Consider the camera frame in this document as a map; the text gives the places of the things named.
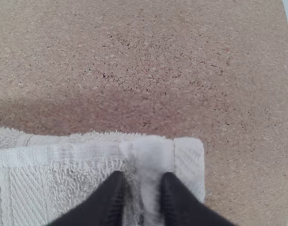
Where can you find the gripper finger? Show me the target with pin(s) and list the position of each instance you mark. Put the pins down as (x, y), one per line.
(179, 207)
(104, 204)

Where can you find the pale towel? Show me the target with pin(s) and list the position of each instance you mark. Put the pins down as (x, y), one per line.
(52, 176)

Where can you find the cork mat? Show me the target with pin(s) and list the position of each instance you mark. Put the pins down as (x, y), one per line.
(144, 58)

